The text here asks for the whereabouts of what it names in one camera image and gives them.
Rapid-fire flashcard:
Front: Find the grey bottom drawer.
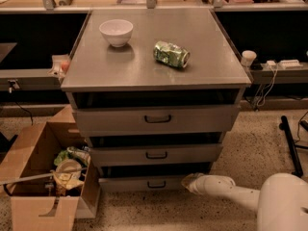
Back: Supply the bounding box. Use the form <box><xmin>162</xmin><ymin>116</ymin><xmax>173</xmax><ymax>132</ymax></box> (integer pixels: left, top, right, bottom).
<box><xmin>98</xmin><ymin>162</ymin><xmax>212</xmax><ymax>192</ymax></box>

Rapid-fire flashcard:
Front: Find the grey drawer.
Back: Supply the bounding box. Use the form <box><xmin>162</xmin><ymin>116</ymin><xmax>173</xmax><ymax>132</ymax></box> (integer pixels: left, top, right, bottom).
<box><xmin>98</xmin><ymin>162</ymin><xmax>212</xmax><ymax>192</ymax></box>
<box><xmin>90</xmin><ymin>143</ymin><xmax>223</xmax><ymax>167</ymax></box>
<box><xmin>73</xmin><ymin>105</ymin><xmax>240</xmax><ymax>137</ymax></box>

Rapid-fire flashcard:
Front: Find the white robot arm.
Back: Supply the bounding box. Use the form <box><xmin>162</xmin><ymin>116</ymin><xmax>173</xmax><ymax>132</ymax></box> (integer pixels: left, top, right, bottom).
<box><xmin>181</xmin><ymin>173</ymin><xmax>308</xmax><ymax>231</ymax></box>

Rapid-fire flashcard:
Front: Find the grey middle drawer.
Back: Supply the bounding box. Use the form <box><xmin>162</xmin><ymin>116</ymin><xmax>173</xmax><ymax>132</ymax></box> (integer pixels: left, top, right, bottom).
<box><xmin>90</xmin><ymin>143</ymin><xmax>223</xmax><ymax>167</ymax></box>

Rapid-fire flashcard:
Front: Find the grey metal drawer cabinet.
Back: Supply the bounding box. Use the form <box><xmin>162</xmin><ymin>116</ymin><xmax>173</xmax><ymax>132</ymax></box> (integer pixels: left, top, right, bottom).
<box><xmin>60</xmin><ymin>7</ymin><xmax>253</xmax><ymax>178</ymax></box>

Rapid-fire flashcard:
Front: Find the grey top drawer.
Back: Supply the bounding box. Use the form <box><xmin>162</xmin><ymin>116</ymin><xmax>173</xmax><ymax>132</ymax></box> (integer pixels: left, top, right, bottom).
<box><xmin>73</xmin><ymin>105</ymin><xmax>240</xmax><ymax>137</ymax></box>

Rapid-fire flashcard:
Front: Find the black stand leg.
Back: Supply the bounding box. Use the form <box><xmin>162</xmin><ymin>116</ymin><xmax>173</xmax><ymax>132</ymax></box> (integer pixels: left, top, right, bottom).
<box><xmin>279</xmin><ymin>115</ymin><xmax>303</xmax><ymax>178</ymax></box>

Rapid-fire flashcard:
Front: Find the white plate in box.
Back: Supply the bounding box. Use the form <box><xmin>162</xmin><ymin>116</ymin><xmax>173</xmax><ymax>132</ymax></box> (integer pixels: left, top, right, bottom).
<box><xmin>56</xmin><ymin>159</ymin><xmax>82</xmax><ymax>178</ymax></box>

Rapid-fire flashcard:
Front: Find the green plastic bag in box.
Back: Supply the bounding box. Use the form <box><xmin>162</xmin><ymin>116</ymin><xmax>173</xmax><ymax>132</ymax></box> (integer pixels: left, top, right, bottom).
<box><xmin>54</xmin><ymin>146</ymin><xmax>90</xmax><ymax>166</ymax></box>

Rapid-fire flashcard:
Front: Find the crushed green soda can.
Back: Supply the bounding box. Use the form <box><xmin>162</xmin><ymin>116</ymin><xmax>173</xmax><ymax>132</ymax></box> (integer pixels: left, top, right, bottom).
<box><xmin>153</xmin><ymin>41</ymin><xmax>190</xmax><ymax>68</ymax></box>

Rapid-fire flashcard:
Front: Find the white round-top bottle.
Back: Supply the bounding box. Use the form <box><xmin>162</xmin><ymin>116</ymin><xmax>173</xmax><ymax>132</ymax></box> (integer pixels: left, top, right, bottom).
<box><xmin>241</xmin><ymin>50</ymin><xmax>257</xmax><ymax>67</ymax></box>

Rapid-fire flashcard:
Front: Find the open cardboard box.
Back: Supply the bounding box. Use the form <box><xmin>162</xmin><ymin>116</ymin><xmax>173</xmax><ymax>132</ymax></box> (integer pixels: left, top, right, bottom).
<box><xmin>0</xmin><ymin>107</ymin><xmax>100</xmax><ymax>231</ymax></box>

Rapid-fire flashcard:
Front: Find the white power strip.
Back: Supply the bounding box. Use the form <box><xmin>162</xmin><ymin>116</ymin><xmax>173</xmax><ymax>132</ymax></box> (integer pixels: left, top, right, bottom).
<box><xmin>279</xmin><ymin>60</ymin><xmax>302</xmax><ymax>69</ymax></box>

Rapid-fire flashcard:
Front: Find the white ceramic bowl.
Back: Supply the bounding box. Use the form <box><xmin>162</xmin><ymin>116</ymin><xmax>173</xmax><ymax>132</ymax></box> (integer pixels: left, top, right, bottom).
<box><xmin>99</xmin><ymin>19</ymin><xmax>134</xmax><ymax>47</ymax></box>

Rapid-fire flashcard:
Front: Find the clear bag with orange object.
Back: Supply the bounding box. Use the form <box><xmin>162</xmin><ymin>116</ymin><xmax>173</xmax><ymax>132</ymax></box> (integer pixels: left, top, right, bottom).
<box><xmin>48</xmin><ymin>54</ymin><xmax>70</xmax><ymax>79</ymax></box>

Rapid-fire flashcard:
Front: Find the grey metal rod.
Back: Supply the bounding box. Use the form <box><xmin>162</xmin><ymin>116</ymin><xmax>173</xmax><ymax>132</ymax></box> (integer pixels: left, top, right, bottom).
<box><xmin>0</xmin><ymin>167</ymin><xmax>88</xmax><ymax>186</ymax></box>

